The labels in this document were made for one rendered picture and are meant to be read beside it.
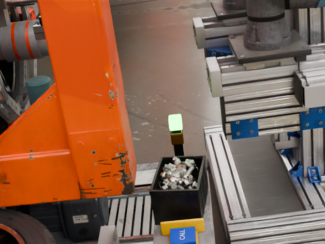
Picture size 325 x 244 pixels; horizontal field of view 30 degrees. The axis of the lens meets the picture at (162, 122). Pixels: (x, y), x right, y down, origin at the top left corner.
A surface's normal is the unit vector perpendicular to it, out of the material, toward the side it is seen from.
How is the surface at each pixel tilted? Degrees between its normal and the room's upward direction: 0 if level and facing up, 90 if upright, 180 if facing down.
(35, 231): 0
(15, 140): 90
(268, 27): 73
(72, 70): 90
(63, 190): 90
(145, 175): 0
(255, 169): 0
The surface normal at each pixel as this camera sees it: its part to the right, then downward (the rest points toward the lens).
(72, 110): -0.02, 0.43
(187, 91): -0.13, -0.90
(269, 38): -0.11, 0.15
